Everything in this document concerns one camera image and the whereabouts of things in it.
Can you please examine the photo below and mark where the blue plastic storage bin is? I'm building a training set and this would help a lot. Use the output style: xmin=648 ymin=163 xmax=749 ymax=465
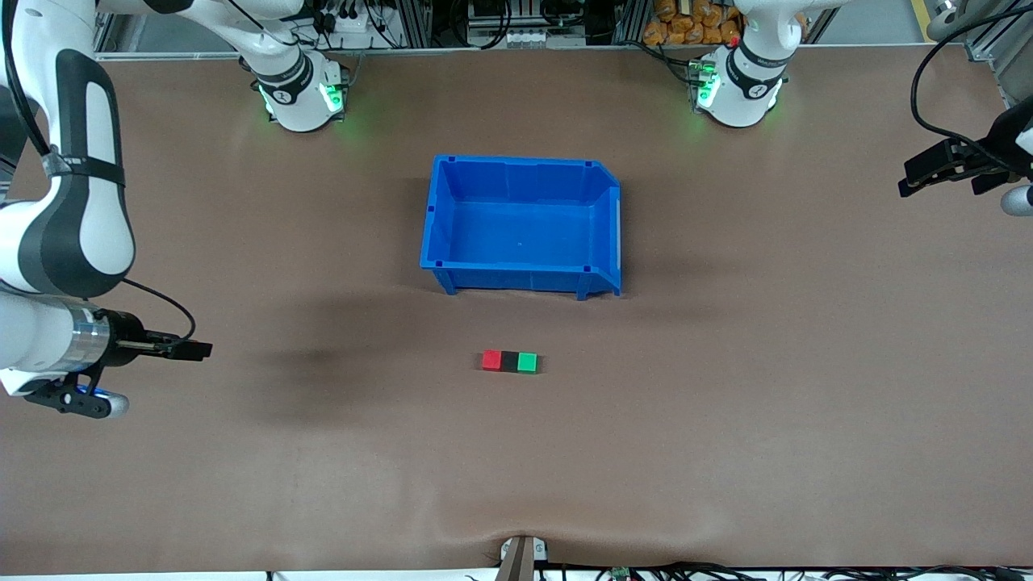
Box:
xmin=419 ymin=155 xmax=624 ymax=301

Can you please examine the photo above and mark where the orange packaged goods pile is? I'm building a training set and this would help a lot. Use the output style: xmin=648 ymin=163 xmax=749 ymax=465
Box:
xmin=643 ymin=0 xmax=743 ymax=46

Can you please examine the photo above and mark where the aluminium frame strut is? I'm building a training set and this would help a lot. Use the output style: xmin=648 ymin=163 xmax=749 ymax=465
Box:
xmin=964 ymin=0 xmax=1033 ymax=62

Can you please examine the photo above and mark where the white terminal block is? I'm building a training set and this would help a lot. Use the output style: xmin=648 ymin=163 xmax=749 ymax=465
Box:
xmin=466 ymin=29 xmax=535 ymax=48

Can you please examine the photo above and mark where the brown table mat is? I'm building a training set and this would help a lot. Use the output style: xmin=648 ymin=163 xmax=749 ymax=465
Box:
xmin=0 ymin=44 xmax=1033 ymax=575

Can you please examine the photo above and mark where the white power strip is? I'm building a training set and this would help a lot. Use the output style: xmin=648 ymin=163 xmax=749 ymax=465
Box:
xmin=327 ymin=10 xmax=380 ymax=33

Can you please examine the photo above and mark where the grey metal clamp bracket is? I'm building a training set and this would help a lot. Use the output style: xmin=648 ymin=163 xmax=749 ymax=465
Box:
xmin=499 ymin=535 xmax=550 ymax=581

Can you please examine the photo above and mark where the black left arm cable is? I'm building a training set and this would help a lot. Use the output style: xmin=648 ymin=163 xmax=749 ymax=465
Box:
xmin=910 ymin=4 xmax=1033 ymax=174

